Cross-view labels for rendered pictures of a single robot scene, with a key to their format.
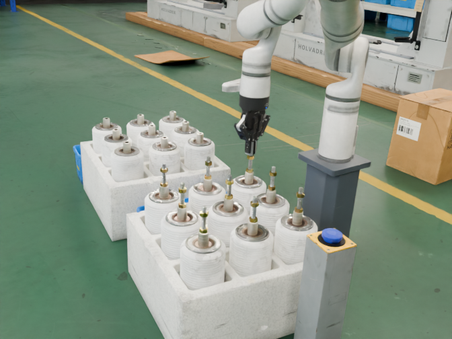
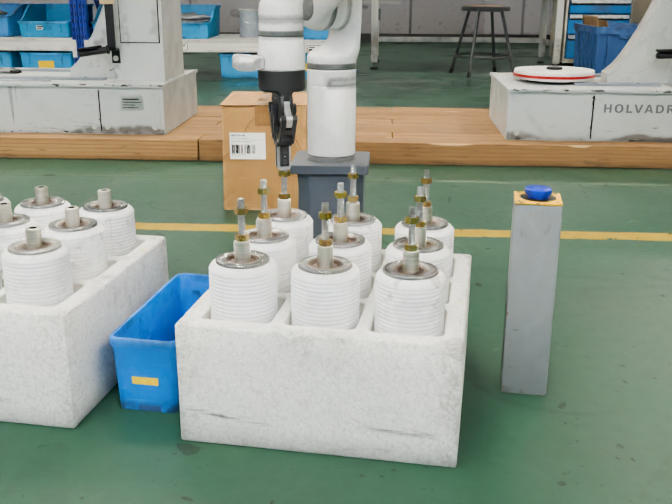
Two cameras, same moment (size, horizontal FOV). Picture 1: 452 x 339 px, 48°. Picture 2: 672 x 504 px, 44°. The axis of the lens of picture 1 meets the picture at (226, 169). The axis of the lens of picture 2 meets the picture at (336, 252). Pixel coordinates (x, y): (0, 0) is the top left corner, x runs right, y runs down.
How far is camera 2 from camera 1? 103 cm
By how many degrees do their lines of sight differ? 49
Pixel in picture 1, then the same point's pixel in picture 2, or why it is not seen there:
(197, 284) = (435, 327)
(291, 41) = not seen: outside the picture
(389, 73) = (86, 106)
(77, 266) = (91, 482)
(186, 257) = (418, 291)
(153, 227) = (256, 313)
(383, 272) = not seen: hidden behind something
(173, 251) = (345, 316)
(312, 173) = (322, 187)
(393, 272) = not seen: hidden behind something
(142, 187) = (95, 302)
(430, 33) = (132, 35)
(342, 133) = (351, 115)
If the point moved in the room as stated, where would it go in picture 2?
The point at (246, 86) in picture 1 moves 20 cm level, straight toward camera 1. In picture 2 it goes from (286, 53) to (392, 62)
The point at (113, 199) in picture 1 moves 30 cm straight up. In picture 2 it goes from (68, 338) to (47, 127)
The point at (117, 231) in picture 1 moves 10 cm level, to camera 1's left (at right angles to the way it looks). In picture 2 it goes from (78, 404) to (16, 432)
